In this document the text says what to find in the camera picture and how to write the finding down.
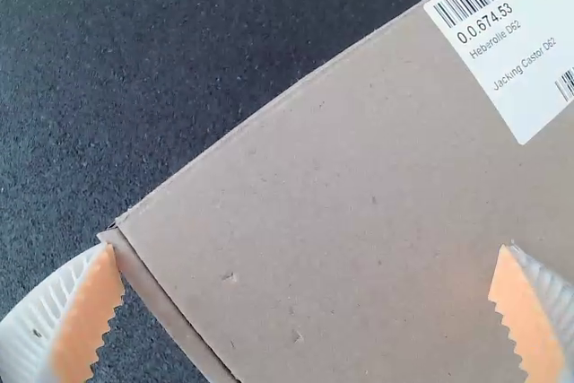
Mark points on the black mat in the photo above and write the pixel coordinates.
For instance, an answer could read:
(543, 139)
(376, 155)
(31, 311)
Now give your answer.
(89, 87)

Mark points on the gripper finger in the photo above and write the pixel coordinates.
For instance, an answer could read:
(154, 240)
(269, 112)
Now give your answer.
(49, 333)
(538, 324)

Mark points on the cardboard box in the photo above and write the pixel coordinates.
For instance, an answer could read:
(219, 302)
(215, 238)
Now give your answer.
(336, 199)

